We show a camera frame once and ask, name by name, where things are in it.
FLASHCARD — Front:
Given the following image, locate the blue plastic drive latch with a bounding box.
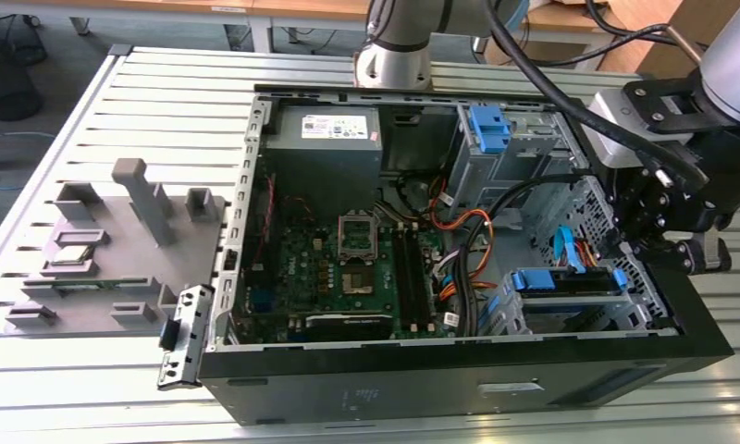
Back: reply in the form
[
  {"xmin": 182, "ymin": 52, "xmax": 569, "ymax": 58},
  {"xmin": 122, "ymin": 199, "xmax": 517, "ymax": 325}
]
[{"xmin": 468, "ymin": 105, "xmax": 512, "ymax": 154}]

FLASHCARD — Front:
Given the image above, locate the black graphics card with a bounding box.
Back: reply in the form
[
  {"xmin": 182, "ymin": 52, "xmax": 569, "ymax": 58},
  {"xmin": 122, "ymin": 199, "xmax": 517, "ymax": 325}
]
[{"xmin": 286, "ymin": 310, "xmax": 396, "ymax": 343}]

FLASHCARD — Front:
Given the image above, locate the CPU socket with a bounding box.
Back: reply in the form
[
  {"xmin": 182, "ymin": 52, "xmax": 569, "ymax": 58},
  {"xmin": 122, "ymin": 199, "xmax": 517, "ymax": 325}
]
[{"xmin": 337, "ymin": 260, "xmax": 385, "ymax": 298}]

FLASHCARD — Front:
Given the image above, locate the black RAM slot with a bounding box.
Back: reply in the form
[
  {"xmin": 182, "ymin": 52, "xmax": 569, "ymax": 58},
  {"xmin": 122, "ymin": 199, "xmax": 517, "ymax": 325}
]
[
  {"xmin": 390, "ymin": 221, "xmax": 420, "ymax": 332},
  {"xmin": 405, "ymin": 221, "xmax": 436, "ymax": 332}
]

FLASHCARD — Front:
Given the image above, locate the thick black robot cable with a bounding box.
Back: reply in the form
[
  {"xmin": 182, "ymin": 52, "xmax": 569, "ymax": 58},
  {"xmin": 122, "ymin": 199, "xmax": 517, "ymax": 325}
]
[{"xmin": 480, "ymin": 0, "xmax": 712, "ymax": 189}]

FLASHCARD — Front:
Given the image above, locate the blue floor cable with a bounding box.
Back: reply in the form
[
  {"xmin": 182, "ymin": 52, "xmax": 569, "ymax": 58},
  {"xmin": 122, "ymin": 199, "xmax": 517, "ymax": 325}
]
[{"xmin": 0, "ymin": 131, "xmax": 57, "ymax": 191}]

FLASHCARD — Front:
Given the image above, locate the orange red power wire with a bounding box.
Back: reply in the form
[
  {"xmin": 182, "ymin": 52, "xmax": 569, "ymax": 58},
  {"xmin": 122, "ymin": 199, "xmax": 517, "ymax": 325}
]
[{"xmin": 576, "ymin": 238, "xmax": 617, "ymax": 272}]

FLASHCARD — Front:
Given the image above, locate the grey power supply unit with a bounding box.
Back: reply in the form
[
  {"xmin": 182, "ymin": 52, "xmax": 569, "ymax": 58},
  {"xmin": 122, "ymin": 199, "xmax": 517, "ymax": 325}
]
[{"xmin": 262, "ymin": 105, "xmax": 385, "ymax": 218}]

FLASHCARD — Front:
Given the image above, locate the metal expansion slot bracket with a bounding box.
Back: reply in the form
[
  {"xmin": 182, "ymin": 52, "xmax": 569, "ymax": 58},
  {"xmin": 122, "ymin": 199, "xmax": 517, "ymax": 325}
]
[{"xmin": 155, "ymin": 282, "xmax": 215, "ymax": 392}]

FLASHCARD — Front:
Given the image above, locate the wooden desk white frame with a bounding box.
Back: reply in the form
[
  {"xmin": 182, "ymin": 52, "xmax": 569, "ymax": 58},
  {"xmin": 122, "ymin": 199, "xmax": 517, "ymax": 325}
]
[
  {"xmin": 480, "ymin": 2, "xmax": 628, "ymax": 70},
  {"xmin": 54, "ymin": 0, "xmax": 370, "ymax": 55}
]

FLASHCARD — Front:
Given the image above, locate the silver disk bay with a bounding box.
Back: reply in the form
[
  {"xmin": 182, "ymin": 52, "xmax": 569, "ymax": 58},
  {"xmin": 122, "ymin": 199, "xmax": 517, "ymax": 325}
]
[{"xmin": 477, "ymin": 265, "xmax": 665, "ymax": 337}]

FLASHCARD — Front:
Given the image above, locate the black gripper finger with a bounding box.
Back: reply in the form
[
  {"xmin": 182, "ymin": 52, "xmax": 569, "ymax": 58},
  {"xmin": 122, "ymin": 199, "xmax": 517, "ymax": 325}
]
[
  {"xmin": 609, "ymin": 173, "xmax": 670, "ymax": 260},
  {"xmin": 640, "ymin": 228, "xmax": 732, "ymax": 277}
]

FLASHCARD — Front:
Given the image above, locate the silver optical drive cage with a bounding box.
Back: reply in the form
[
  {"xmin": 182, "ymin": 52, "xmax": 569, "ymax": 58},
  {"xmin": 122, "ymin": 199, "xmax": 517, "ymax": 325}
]
[{"xmin": 446, "ymin": 104, "xmax": 593, "ymax": 218}]

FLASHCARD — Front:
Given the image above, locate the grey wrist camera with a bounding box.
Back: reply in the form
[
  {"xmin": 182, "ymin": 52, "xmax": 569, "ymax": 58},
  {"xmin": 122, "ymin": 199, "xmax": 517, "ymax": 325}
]
[{"xmin": 582, "ymin": 88, "xmax": 701, "ymax": 170}]

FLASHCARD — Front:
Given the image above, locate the hard disk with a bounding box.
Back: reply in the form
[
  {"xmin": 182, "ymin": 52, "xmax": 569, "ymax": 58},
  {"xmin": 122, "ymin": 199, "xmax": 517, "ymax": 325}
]
[{"xmin": 477, "ymin": 266, "xmax": 632, "ymax": 335}]

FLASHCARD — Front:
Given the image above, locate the black PC case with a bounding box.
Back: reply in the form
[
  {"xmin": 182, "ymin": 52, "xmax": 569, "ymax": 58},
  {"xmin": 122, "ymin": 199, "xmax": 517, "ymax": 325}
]
[{"xmin": 193, "ymin": 82, "xmax": 733, "ymax": 426}]

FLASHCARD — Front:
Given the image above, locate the blue data wire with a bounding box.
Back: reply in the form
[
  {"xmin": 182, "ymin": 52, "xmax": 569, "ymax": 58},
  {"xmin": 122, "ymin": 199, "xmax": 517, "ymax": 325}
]
[{"xmin": 552, "ymin": 225, "xmax": 584, "ymax": 274}]

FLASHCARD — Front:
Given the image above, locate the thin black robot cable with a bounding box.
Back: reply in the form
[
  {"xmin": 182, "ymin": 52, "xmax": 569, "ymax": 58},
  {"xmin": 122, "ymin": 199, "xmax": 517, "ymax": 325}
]
[{"xmin": 582, "ymin": 0, "xmax": 710, "ymax": 47}]

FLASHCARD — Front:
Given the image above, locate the grey parts rack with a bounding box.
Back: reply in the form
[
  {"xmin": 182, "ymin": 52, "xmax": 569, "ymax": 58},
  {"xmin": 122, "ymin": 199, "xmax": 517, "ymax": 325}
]
[{"xmin": 0, "ymin": 157, "xmax": 233, "ymax": 341}]

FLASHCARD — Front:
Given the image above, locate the metal socket cover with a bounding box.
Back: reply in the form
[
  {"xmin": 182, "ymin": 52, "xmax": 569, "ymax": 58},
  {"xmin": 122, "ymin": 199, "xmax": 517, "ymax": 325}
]
[{"xmin": 337, "ymin": 213, "xmax": 381, "ymax": 263}]

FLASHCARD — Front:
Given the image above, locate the silver CPU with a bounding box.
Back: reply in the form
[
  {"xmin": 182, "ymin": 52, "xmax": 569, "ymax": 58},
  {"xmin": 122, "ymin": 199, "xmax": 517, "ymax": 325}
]
[{"xmin": 51, "ymin": 244, "xmax": 97, "ymax": 267}]

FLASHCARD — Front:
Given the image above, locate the orange yellow wire bundle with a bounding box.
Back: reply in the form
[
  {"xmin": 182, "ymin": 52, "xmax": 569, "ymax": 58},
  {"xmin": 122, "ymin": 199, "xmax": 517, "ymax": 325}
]
[{"xmin": 428, "ymin": 184, "xmax": 501, "ymax": 302}]

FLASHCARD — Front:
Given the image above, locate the black mesh bin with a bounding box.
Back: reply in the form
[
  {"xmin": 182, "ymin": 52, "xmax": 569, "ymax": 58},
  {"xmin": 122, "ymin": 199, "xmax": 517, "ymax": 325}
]
[{"xmin": 0, "ymin": 12, "xmax": 47, "ymax": 122}]

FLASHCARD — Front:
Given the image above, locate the wooden cabinet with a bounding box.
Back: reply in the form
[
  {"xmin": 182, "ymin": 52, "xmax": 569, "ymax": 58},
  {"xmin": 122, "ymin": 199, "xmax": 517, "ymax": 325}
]
[{"xmin": 600, "ymin": 0, "xmax": 740, "ymax": 78}]

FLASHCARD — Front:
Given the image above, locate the green RAM stick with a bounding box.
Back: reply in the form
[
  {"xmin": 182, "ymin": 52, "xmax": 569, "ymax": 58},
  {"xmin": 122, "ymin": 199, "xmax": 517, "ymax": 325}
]
[{"xmin": 47, "ymin": 279, "xmax": 122, "ymax": 295}]

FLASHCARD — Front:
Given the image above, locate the green motherboard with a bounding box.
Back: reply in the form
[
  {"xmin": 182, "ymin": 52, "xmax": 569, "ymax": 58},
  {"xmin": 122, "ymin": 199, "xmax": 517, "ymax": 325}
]
[{"xmin": 230, "ymin": 216, "xmax": 464, "ymax": 346}]

